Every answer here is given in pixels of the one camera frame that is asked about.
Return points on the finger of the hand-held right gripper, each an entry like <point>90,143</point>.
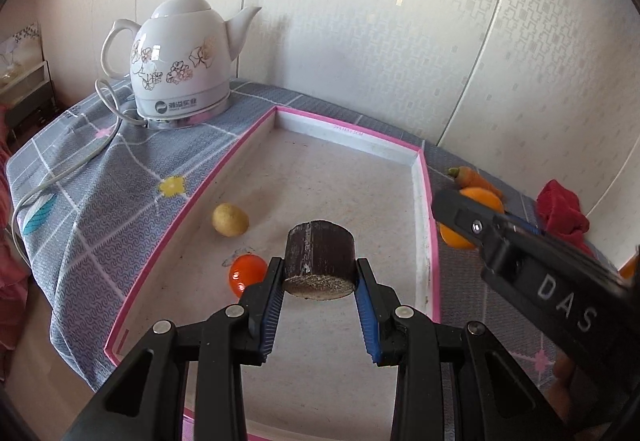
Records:
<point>522,223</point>
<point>460,213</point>

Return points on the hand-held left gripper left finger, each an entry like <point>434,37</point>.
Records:
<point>265,313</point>

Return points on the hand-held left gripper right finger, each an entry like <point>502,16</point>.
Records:
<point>367,316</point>

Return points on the orange carrot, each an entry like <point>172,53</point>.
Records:
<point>475,179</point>

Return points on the dark eggplant piece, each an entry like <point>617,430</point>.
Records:
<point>320,256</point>

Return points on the pink-edged white tray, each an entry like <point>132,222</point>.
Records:
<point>325,181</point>

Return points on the person's right hand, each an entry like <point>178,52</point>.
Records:
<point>562,381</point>

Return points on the red cloth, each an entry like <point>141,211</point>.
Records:
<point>560,211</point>

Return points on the red tomato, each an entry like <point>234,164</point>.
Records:
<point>245,271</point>

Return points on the small yellow potato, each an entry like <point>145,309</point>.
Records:
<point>230,220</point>

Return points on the grey checked tablecloth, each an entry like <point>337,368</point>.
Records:
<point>100,221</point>

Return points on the chrome kettle base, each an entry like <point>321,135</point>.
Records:
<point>175,122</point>

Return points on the red bedding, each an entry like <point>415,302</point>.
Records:
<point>7,271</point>

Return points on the white floral ceramic kettle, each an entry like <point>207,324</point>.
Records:
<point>175,51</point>

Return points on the dark bedside table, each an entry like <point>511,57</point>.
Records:
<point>35,106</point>

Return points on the floral picture frame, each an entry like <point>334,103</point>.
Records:
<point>22,38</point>

